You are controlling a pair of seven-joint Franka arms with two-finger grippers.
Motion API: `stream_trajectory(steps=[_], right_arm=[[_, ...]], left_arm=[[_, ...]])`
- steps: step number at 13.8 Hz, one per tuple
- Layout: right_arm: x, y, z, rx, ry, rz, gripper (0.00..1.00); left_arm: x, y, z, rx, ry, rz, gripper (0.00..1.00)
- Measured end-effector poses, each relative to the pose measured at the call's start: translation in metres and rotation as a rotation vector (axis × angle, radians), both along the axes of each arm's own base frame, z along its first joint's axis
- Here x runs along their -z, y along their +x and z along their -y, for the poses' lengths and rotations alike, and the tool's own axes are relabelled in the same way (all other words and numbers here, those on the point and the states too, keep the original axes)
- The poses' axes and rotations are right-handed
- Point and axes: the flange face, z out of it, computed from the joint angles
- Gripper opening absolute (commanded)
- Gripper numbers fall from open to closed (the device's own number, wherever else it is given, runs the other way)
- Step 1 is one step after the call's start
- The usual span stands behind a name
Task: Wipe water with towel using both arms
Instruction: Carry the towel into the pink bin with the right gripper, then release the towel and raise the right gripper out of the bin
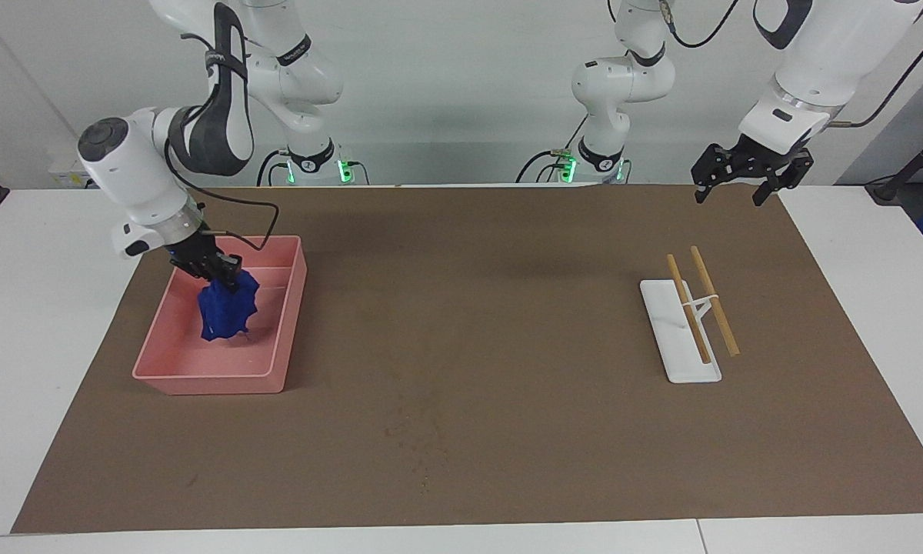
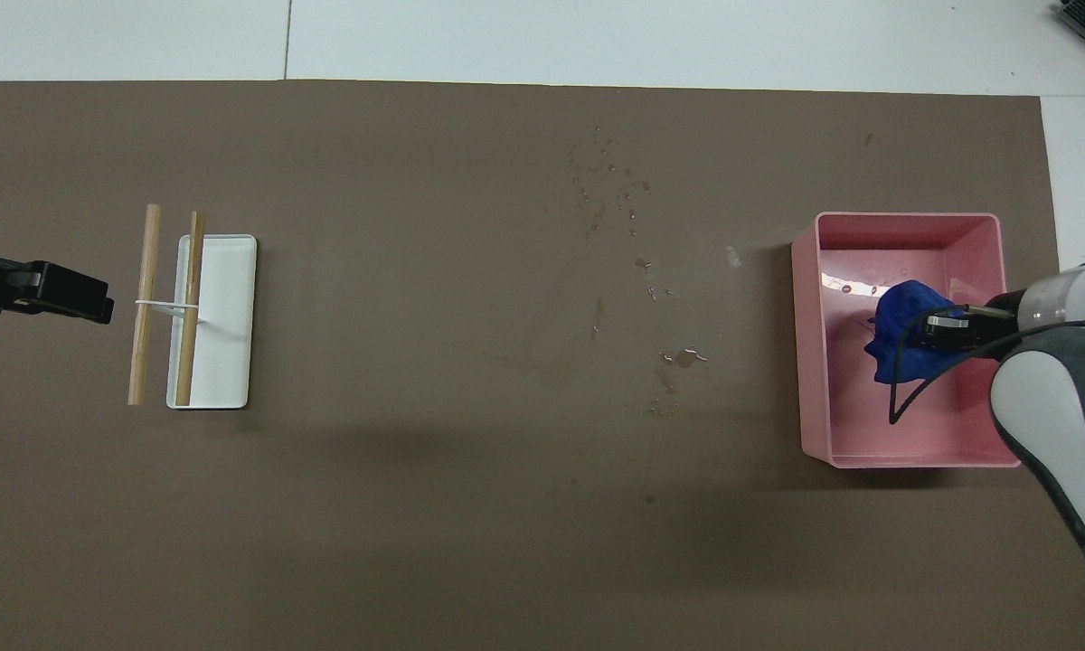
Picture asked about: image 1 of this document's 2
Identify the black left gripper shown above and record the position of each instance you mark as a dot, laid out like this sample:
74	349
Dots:
761	154

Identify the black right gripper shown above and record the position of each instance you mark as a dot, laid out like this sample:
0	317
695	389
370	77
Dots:
196	254

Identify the blue towel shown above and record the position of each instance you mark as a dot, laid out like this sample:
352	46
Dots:
227	312

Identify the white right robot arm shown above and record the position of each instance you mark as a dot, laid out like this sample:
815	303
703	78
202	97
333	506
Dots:
131	169

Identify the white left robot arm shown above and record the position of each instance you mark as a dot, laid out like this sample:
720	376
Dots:
815	77

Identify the white towel rack base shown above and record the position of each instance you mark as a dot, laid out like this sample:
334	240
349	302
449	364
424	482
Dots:
681	354

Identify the pink plastic bin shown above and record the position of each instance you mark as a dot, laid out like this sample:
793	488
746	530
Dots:
277	338

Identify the wooden rack rod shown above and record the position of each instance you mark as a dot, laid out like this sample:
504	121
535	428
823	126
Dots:
715	300
696	331

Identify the black stand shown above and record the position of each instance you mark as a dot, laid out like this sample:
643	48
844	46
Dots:
911	165

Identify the brown table mat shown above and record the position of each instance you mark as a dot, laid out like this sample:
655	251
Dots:
469	346

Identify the white wall socket box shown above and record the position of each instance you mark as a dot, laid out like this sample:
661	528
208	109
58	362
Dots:
69	168

